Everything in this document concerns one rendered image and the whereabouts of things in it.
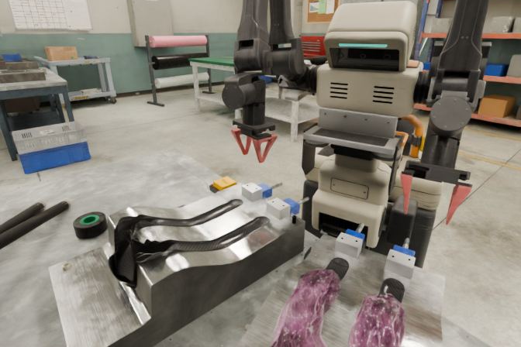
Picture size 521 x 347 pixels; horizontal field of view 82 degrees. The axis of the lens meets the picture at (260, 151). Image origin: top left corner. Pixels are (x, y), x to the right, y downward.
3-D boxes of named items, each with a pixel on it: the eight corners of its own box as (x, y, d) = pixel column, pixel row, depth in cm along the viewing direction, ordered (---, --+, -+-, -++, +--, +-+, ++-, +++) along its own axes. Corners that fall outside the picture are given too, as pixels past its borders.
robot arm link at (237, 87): (272, 49, 70) (240, 51, 74) (247, 51, 60) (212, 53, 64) (274, 101, 73) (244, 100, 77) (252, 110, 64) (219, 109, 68)
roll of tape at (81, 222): (81, 243, 78) (78, 231, 77) (71, 230, 84) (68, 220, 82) (112, 229, 84) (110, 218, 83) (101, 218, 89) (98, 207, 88)
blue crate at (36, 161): (84, 149, 361) (80, 132, 353) (91, 159, 332) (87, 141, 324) (21, 162, 325) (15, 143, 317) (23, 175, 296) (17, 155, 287)
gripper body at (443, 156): (469, 182, 51) (477, 140, 51) (404, 170, 56) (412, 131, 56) (464, 183, 57) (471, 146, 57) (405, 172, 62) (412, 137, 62)
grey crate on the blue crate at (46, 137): (80, 132, 353) (77, 120, 348) (87, 142, 324) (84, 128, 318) (15, 144, 317) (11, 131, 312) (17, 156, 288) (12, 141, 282)
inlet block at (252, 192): (275, 188, 93) (275, 172, 91) (286, 194, 90) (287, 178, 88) (241, 202, 85) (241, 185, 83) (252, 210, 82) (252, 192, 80)
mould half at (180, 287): (242, 207, 94) (241, 169, 89) (303, 251, 76) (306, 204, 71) (55, 289, 65) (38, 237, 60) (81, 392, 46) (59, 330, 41)
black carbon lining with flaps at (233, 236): (236, 203, 84) (236, 173, 80) (275, 230, 72) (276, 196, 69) (102, 259, 63) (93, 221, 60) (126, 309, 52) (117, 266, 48)
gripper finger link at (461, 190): (464, 230, 51) (474, 176, 51) (416, 218, 54) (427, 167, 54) (458, 226, 57) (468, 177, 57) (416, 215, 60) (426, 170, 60)
